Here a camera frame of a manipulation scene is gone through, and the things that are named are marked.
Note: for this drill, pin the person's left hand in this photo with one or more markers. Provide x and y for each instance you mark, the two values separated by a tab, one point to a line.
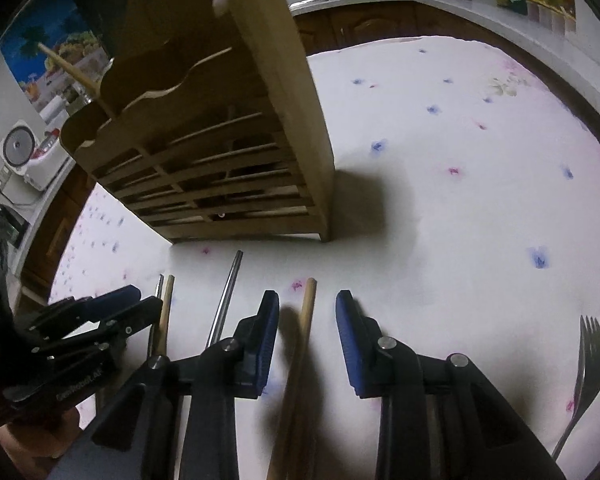
35	432

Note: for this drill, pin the white floral tablecloth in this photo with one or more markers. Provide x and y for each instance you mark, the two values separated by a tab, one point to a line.
455	200

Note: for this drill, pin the light wooden chopstick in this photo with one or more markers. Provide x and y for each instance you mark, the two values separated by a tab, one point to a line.
72	72
167	310
300	360

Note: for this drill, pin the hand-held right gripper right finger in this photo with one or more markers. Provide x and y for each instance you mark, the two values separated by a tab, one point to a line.
351	345

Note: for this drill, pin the seasoning bottle rack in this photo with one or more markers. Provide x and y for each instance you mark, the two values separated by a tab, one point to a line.
540	2

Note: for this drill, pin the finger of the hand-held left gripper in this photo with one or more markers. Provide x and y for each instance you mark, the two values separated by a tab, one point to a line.
130	317
111	299

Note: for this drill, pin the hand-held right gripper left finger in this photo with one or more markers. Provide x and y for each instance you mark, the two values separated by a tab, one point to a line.
266	340

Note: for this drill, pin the metal chopstick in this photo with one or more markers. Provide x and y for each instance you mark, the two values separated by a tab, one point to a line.
158	287
226	300

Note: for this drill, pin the brown lower kitchen cabinets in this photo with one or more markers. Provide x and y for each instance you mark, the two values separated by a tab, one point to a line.
360	25

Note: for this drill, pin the fruit wall poster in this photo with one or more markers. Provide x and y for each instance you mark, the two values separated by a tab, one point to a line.
45	35

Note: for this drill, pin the black countertop device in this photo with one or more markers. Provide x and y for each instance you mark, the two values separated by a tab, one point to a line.
12	227

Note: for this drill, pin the wooden utensil holder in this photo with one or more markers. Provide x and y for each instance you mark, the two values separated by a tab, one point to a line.
260	125

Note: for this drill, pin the metal fork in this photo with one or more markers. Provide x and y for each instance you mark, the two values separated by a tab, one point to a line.
587	360

